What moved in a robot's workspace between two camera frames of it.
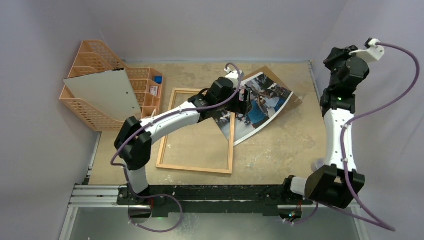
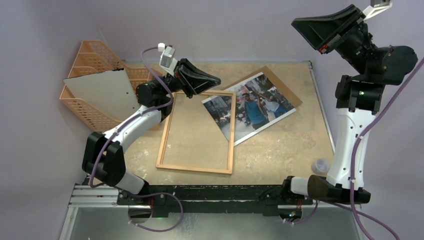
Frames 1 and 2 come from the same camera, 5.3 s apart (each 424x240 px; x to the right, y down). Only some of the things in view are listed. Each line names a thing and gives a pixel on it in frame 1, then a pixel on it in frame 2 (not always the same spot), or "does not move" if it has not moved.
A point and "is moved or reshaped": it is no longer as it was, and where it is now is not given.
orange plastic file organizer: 95,57 does not move
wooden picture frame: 162,152 does not move
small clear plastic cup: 317,164 does not move
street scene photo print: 267,97 is moved or reshaped
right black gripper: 336,54 → 344,33
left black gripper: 245,104 → 191,79
